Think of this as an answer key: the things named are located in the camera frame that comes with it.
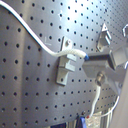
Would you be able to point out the grey metal cable clip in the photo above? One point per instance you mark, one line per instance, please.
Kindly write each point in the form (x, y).
(65, 67)

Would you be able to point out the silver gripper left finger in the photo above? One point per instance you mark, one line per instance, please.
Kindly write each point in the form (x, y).
(105, 75)

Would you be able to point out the blue object at bottom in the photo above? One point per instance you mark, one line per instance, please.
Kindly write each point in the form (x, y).
(80, 122)

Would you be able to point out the perforated metal breadboard plate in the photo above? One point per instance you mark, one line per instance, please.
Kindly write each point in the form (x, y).
(31, 32)

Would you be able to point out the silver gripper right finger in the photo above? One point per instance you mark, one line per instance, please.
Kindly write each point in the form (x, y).
(114, 57)

